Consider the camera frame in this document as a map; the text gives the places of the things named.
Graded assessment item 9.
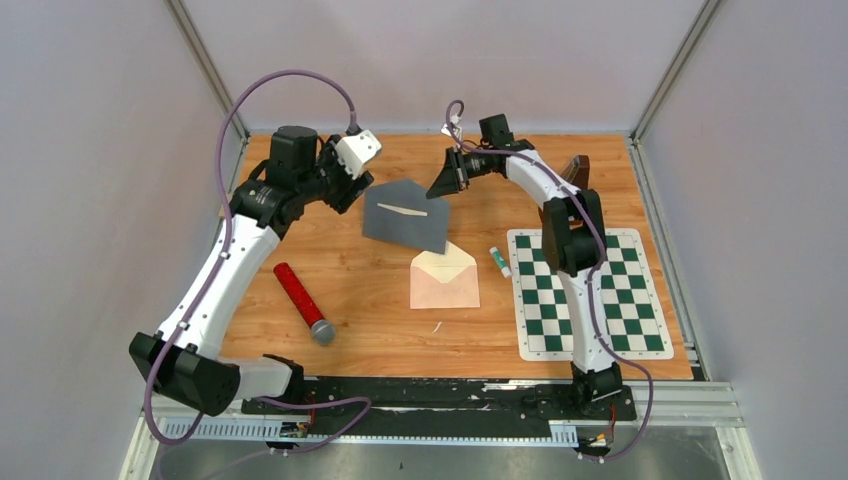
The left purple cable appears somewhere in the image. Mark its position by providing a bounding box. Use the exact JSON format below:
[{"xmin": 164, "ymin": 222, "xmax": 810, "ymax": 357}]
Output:
[{"xmin": 142, "ymin": 70, "xmax": 372, "ymax": 458}]

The cream pink envelope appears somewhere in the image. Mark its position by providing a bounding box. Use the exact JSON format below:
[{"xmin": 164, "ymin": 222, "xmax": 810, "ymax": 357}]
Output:
[{"xmin": 410, "ymin": 241, "xmax": 481, "ymax": 310}]

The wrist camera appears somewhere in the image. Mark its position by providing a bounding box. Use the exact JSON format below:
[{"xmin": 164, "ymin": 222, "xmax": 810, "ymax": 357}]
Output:
[
  {"xmin": 440, "ymin": 115, "xmax": 463, "ymax": 142},
  {"xmin": 333, "ymin": 130, "xmax": 382, "ymax": 179}
]

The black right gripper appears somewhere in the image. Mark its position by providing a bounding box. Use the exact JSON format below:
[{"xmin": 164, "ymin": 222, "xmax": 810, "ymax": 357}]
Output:
[{"xmin": 427, "ymin": 147, "xmax": 491, "ymax": 199}]

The wooden metronome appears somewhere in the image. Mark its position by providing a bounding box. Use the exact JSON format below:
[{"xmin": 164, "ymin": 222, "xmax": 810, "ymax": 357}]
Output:
[{"xmin": 532, "ymin": 155, "xmax": 590, "ymax": 221}]

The green white chessboard mat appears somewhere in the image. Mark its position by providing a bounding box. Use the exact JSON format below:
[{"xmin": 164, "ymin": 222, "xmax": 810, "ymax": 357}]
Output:
[{"xmin": 507, "ymin": 228, "xmax": 674, "ymax": 362}]

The grey envelope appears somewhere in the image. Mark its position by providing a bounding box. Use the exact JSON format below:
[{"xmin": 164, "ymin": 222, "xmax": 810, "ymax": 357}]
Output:
[{"xmin": 362, "ymin": 179, "xmax": 451, "ymax": 254}]

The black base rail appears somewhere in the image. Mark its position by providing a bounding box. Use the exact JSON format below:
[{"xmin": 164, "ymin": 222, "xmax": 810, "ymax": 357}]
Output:
[{"xmin": 241, "ymin": 376, "xmax": 639, "ymax": 440}]

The green white glue stick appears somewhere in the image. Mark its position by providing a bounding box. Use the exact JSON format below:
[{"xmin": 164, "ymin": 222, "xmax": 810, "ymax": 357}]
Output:
[{"xmin": 489, "ymin": 246, "xmax": 512, "ymax": 278}]

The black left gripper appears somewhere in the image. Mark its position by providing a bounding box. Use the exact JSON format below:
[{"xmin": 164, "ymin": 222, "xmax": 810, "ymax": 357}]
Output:
[{"xmin": 298, "ymin": 134, "xmax": 375, "ymax": 215}]

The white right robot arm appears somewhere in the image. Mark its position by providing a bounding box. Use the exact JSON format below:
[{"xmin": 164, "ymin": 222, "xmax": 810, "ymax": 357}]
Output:
[{"xmin": 426, "ymin": 114, "xmax": 623, "ymax": 418}]

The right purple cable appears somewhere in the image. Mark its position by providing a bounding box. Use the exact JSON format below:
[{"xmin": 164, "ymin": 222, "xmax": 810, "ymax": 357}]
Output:
[{"xmin": 445, "ymin": 99, "xmax": 656, "ymax": 464}]

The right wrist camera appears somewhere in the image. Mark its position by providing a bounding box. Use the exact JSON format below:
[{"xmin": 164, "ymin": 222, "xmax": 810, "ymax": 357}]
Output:
[{"xmin": 440, "ymin": 115, "xmax": 463, "ymax": 142}]

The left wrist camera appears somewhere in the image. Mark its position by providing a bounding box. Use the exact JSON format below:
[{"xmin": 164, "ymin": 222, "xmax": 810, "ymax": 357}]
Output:
[{"xmin": 333, "ymin": 130, "xmax": 382, "ymax": 179}]

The red microphone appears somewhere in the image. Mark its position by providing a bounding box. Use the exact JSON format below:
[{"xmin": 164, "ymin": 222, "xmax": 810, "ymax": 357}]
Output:
[{"xmin": 273, "ymin": 262, "xmax": 336, "ymax": 346}]

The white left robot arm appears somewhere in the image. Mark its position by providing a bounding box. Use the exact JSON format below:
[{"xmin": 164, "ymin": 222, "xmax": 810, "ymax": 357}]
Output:
[{"xmin": 129, "ymin": 126, "xmax": 382, "ymax": 416}]

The purple cable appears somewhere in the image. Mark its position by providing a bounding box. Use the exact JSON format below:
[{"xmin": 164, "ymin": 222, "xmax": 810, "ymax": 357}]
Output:
[
  {"xmin": 445, "ymin": 99, "xmax": 656, "ymax": 464},
  {"xmin": 142, "ymin": 70, "xmax": 372, "ymax": 458}
]

